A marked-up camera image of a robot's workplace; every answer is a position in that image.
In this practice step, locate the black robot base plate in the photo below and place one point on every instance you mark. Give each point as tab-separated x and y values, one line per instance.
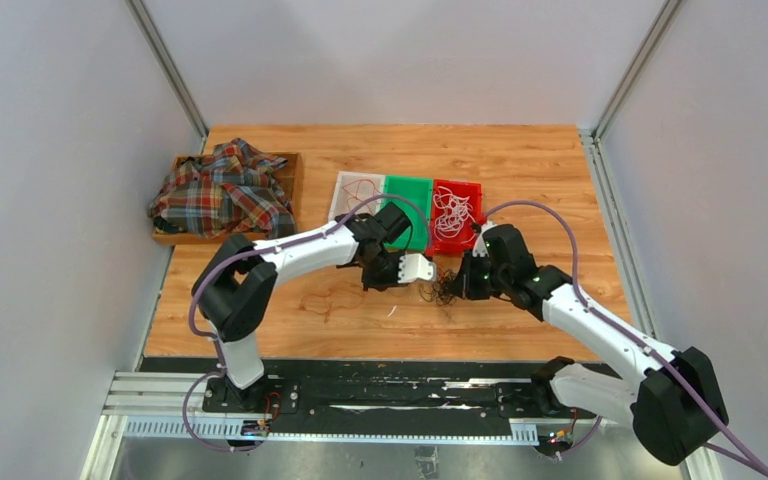
373	400

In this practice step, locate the wooden tray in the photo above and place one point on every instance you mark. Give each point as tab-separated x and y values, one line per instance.
291	179

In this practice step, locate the white plastic bin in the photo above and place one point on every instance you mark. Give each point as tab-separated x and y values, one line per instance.
351	189

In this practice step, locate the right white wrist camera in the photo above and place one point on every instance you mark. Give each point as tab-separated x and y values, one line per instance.
480	247

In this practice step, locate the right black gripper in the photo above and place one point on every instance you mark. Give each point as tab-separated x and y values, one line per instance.
464	285

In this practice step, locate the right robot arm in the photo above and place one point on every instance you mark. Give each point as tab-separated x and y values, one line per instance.
670	399

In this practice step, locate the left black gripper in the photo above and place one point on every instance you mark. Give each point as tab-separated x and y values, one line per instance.
370	283

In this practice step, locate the red plastic bin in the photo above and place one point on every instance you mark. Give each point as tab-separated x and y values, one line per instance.
455	207

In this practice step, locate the aluminium frame rail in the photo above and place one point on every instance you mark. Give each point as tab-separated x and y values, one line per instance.
139	437

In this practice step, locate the green plastic bin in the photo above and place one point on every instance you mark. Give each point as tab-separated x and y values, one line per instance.
418	190

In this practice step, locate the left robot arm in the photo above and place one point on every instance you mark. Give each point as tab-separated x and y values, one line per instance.
234	290

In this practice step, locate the plaid flannel shirt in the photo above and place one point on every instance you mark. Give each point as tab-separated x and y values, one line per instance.
235	189

